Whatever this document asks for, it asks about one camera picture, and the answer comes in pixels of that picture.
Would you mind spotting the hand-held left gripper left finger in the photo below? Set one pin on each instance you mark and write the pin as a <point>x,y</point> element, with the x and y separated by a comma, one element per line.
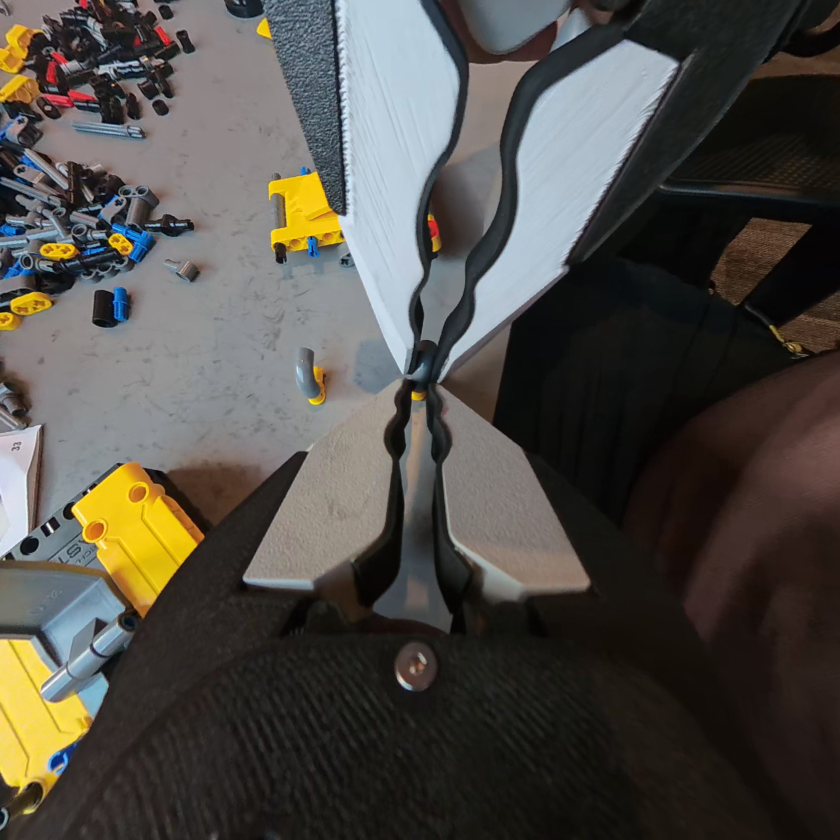
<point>322,525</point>

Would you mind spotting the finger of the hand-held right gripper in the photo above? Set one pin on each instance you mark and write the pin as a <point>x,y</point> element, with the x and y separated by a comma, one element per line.
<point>584,158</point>
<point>387,145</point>

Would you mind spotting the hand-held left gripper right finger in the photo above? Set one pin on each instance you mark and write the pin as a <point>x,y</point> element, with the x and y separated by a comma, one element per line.
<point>512,525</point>

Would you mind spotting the yellow curved brick assembly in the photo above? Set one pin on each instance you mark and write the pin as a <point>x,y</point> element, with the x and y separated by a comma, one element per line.
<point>305,210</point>

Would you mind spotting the small grey curved piece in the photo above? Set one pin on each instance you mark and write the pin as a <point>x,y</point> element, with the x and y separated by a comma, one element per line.
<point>423,361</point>
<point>306,368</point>

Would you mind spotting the yellow and black brick assembly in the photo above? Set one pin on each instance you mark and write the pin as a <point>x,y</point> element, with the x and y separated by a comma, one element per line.
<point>131,525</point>

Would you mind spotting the pile of small brick parts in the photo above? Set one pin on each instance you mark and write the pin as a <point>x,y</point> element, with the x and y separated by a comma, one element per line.
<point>79,171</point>

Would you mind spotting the black office chair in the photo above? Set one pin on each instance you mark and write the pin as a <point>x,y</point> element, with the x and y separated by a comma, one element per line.
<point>761,158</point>

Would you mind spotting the yellow curved panel piece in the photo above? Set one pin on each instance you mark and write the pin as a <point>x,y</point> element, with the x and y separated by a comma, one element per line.
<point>264,26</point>

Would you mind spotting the pile of wheels and tires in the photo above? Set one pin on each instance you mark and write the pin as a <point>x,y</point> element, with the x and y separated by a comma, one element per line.
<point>243,7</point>

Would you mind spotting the small grey pin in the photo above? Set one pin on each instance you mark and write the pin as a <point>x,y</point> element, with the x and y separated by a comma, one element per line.
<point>181,269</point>

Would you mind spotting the person in brown shirt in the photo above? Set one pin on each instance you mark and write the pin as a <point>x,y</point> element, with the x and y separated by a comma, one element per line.
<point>761,565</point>

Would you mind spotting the black and blue pin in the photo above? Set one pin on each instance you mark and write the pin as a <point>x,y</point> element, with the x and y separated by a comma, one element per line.
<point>110,306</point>

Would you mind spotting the instruction booklet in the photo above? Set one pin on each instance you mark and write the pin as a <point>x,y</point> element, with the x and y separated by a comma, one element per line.
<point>16,473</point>

